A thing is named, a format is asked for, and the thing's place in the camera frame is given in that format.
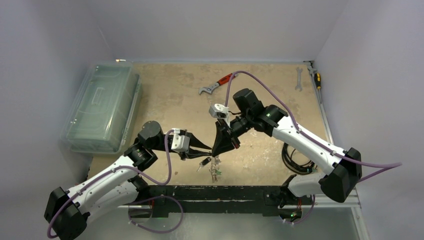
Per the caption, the large white keyring with keys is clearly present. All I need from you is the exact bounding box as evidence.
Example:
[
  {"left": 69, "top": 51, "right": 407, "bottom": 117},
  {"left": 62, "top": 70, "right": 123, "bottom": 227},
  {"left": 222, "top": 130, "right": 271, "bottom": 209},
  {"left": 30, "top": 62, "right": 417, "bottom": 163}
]
[{"left": 209, "top": 155, "right": 222, "bottom": 183}]

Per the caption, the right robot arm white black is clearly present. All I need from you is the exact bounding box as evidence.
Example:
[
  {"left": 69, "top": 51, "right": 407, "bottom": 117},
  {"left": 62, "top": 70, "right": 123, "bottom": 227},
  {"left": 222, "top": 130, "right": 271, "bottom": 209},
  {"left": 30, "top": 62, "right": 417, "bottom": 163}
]
[{"left": 209, "top": 88, "right": 362, "bottom": 205}]

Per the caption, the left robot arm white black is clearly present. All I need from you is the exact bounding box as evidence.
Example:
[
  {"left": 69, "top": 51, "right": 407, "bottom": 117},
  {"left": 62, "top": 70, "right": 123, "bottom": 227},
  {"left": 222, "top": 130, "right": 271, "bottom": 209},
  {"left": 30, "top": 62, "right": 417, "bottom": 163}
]
[{"left": 44, "top": 120, "right": 211, "bottom": 240}]

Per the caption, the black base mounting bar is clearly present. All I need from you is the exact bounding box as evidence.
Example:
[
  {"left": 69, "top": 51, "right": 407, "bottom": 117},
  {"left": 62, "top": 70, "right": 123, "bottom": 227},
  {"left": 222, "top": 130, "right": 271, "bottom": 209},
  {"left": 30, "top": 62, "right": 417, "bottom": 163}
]
[{"left": 129, "top": 185, "right": 313, "bottom": 218}]

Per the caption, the silver open end wrench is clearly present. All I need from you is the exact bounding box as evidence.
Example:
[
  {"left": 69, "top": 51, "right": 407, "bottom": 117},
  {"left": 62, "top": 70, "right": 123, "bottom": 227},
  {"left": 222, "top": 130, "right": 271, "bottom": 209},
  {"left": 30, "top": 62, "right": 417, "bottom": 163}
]
[{"left": 294, "top": 67, "right": 303, "bottom": 92}]

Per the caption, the clear plastic storage box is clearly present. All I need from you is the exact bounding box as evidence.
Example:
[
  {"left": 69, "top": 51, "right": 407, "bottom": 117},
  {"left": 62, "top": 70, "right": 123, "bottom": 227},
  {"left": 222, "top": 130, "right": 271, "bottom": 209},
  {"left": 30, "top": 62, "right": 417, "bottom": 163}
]
[{"left": 61, "top": 61, "right": 142, "bottom": 155}]

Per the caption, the yellow black screwdriver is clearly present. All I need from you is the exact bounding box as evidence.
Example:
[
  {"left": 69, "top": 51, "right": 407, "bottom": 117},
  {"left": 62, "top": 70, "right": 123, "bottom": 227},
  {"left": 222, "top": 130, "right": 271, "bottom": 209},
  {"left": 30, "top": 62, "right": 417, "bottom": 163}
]
[{"left": 314, "top": 72, "right": 321, "bottom": 91}]

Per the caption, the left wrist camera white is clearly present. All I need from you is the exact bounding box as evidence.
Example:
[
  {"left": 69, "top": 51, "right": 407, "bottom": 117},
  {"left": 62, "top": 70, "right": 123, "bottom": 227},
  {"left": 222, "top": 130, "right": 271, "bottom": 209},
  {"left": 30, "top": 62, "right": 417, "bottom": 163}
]
[{"left": 171, "top": 128, "right": 190, "bottom": 153}]

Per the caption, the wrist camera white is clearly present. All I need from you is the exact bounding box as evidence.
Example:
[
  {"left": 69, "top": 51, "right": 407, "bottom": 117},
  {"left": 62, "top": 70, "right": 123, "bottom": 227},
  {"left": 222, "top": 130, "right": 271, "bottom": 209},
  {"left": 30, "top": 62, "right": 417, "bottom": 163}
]
[
  {"left": 171, "top": 128, "right": 190, "bottom": 153},
  {"left": 208, "top": 103, "right": 231, "bottom": 127}
]

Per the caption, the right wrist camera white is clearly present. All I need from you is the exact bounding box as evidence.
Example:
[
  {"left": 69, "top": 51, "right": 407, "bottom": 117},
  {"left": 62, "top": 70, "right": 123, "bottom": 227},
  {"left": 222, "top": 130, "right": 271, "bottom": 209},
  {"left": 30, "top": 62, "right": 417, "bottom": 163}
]
[{"left": 208, "top": 103, "right": 231, "bottom": 127}]

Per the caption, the red handled adjustable wrench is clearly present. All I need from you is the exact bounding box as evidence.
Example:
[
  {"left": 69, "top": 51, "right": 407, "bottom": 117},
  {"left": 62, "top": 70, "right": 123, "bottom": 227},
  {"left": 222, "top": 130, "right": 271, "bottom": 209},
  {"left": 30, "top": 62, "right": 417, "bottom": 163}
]
[{"left": 198, "top": 73, "right": 239, "bottom": 95}]

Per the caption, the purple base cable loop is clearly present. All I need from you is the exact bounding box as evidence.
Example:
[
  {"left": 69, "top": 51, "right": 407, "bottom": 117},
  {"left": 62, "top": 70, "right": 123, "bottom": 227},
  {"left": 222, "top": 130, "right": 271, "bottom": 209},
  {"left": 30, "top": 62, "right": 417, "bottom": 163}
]
[{"left": 127, "top": 194, "right": 184, "bottom": 235}]

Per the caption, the black cable bundle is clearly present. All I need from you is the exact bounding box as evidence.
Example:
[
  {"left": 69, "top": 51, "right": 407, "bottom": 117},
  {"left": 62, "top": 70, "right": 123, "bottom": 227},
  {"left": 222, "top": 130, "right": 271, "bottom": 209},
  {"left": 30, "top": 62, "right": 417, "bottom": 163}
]
[{"left": 281, "top": 143, "right": 319, "bottom": 176}]

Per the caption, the aluminium frame rail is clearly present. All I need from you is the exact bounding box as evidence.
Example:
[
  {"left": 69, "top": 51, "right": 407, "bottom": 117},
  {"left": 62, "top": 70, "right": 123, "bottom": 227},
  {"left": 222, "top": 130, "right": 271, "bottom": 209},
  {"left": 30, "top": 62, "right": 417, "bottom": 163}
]
[{"left": 303, "top": 61, "right": 362, "bottom": 203}]

